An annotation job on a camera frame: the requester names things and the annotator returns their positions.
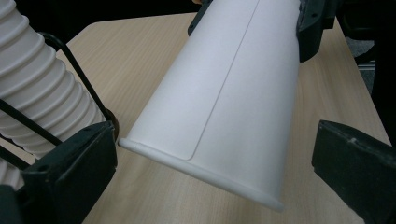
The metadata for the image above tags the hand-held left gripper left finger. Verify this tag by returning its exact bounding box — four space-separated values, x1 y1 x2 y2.
21 120 120 224

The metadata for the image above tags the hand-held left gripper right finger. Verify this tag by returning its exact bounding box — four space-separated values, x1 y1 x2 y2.
311 119 396 224

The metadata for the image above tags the short stack of white cups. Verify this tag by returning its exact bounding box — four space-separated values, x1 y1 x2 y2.
0 158 26 192

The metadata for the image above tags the black wire cup holder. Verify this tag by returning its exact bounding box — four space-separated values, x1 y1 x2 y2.
0 31 120 171

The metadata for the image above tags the single white paper cup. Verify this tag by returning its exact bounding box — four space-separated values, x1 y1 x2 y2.
118 0 302 213

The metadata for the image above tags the tall stack of white cups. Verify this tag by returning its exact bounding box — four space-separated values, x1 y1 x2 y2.
0 0 107 161

